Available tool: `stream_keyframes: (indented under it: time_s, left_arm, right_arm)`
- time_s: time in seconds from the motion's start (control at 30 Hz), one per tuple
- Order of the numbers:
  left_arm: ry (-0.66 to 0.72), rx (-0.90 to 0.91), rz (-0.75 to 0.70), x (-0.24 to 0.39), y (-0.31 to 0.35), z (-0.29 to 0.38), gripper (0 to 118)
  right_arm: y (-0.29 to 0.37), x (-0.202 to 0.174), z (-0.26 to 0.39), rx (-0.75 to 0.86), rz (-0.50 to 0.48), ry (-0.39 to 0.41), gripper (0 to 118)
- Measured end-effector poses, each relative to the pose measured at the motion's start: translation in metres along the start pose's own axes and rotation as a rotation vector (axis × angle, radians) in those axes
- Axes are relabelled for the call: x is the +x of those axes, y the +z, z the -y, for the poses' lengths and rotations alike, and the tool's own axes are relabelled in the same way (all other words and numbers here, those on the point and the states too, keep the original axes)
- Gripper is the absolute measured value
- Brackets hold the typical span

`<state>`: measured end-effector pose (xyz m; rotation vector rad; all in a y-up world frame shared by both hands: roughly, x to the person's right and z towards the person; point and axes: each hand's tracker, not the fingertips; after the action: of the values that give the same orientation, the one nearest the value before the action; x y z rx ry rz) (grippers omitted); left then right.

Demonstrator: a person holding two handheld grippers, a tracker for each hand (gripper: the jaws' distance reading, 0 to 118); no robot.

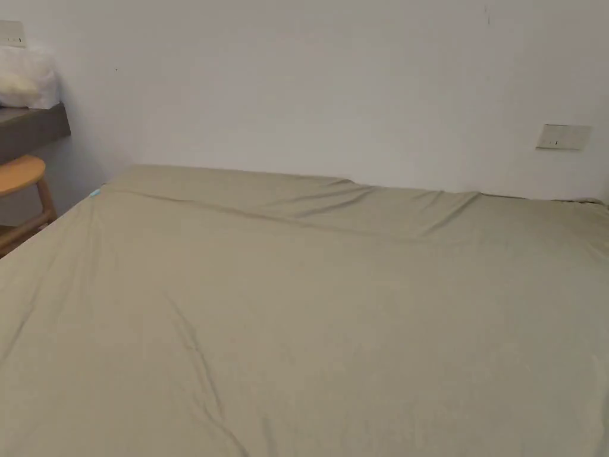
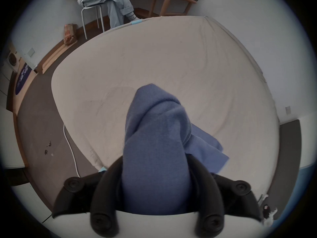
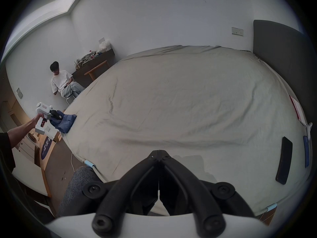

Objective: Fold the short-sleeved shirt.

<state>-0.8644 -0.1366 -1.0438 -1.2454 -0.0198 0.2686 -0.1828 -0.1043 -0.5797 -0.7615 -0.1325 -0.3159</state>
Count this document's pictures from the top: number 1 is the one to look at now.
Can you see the bed with beige sheet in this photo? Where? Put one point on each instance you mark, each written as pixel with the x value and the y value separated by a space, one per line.
pixel 304 309

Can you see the white plastic bag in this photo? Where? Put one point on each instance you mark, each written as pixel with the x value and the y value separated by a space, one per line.
pixel 24 78

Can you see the white wall socket plate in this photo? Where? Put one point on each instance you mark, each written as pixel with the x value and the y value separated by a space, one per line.
pixel 10 34
pixel 563 137

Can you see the grey wall shelf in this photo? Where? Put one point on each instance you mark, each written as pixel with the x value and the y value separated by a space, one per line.
pixel 33 126

